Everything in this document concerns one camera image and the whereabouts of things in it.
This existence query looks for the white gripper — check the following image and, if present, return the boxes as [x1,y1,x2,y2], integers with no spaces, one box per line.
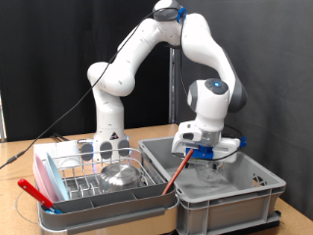
[170,120,242,171]

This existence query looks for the clear wine glass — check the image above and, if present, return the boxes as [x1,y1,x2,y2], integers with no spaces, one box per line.
[195,162,227,186]

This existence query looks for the red wooden spoon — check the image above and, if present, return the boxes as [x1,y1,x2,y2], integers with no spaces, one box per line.
[160,148,195,196]

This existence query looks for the stainless steel cup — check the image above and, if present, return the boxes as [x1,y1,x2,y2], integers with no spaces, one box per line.
[98,163,142,193]

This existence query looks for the light blue plate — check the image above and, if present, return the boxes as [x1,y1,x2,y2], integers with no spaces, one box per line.
[45,152,70,202]

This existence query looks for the grey dish rack tray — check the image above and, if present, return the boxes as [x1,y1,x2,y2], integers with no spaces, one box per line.
[33,153,180,235]

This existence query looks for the grey plastic crate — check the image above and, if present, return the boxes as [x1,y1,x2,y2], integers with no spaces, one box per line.
[138,131,288,235]

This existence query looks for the metal background pole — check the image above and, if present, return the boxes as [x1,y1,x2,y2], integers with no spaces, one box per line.
[168,48,177,124]

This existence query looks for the pink plate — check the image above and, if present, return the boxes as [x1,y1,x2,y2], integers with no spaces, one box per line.
[33,154,60,204]

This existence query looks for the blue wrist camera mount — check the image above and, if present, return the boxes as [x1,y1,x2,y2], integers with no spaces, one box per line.
[185,144,215,161]

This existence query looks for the metal wire dish rack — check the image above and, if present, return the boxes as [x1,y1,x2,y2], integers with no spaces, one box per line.
[42,147,165,200]

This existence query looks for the blue cable clip on arm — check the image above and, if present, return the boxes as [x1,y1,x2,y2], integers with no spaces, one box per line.
[175,7,189,24]

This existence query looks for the red handled utensil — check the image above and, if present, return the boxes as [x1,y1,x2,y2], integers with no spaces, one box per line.
[17,178,63,215]

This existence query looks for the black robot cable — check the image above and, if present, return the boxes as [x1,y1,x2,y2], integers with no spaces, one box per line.
[0,7,245,170]

